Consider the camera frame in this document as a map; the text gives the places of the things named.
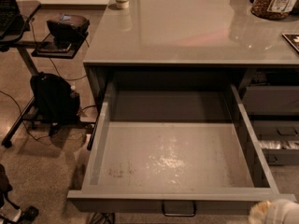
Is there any grey drawer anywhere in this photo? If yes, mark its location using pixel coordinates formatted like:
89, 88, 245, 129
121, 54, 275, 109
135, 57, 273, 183
251, 120, 299, 141
67, 82, 283, 217
242, 86, 299, 115
260, 140, 299, 166

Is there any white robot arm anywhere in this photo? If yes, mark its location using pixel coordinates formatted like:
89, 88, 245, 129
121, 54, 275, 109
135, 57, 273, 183
248, 199, 299, 224

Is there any grey right bottom drawer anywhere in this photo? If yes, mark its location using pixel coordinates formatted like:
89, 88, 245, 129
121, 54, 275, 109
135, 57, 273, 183
260, 140, 299, 166

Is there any grey right middle drawer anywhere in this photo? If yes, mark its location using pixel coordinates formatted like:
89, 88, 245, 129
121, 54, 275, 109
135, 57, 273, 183
251, 120, 299, 141

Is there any grey right top drawer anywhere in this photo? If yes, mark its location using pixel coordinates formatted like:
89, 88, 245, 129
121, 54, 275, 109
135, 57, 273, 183
242, 86, 299, 115

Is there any dark book on counter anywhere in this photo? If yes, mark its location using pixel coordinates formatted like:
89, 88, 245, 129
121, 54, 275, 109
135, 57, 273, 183
282, 34, 299, 53

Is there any grey cabinet counter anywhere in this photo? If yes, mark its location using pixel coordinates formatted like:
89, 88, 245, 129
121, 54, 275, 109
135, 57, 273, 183
82, 0, 299, 166

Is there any jar of brown snacks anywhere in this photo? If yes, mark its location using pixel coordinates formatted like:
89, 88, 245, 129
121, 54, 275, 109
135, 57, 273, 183
251, 0, 297, 20

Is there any black backpack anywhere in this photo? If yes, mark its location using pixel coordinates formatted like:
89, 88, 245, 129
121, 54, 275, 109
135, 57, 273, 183
30, 72, 80, 136

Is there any black side tray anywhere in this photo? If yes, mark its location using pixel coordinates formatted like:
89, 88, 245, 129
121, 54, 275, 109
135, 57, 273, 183
32, 33, 89, 59

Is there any black device on tray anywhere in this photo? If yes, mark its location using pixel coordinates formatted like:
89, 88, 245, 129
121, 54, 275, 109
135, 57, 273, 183
47, 13, 90, 43

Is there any black laptop stand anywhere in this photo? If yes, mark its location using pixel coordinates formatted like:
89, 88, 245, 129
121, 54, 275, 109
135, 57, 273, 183
0, 0, 97, 148

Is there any black laptop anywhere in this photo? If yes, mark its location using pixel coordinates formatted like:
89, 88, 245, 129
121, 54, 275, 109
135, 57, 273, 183
0, 0, 21, 38

